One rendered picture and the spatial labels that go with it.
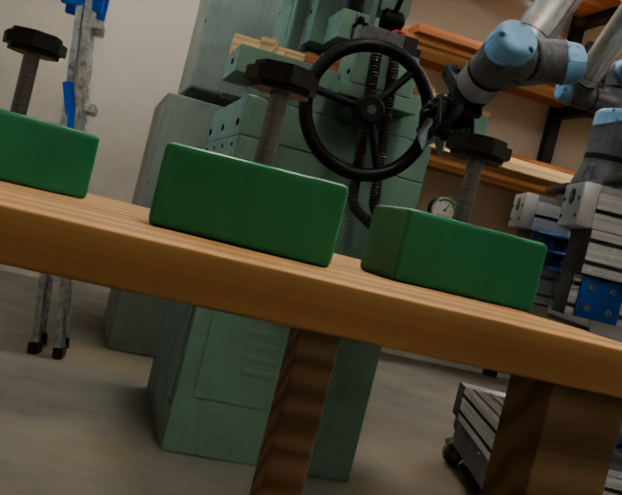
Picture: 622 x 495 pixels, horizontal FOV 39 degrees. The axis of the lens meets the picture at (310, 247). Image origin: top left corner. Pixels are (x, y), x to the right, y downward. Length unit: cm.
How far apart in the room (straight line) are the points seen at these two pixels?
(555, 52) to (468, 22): 332
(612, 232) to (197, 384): 93
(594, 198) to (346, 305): 147
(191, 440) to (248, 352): 23
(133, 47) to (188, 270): 408
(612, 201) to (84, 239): 155
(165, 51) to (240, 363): 271
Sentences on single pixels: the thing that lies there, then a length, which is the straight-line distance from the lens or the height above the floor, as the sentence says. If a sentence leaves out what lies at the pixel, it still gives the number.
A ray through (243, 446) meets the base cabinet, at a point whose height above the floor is 4.
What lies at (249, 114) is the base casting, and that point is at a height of 76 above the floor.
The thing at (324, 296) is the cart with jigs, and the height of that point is 52.
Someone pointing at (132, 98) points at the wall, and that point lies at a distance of 441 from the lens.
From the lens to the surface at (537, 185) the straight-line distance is 442.
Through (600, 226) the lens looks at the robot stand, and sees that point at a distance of 184.
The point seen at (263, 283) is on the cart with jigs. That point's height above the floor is 52.
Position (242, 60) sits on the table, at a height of 86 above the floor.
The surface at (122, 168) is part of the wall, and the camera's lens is 440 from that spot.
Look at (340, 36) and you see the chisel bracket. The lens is 211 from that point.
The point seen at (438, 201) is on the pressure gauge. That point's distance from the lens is 197.
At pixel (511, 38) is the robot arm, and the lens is 150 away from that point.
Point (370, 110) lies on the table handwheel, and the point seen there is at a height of 81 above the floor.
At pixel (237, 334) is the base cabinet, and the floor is 28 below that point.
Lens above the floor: 55
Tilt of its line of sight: 1 degrees down
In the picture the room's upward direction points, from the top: 14 degrees clockwise
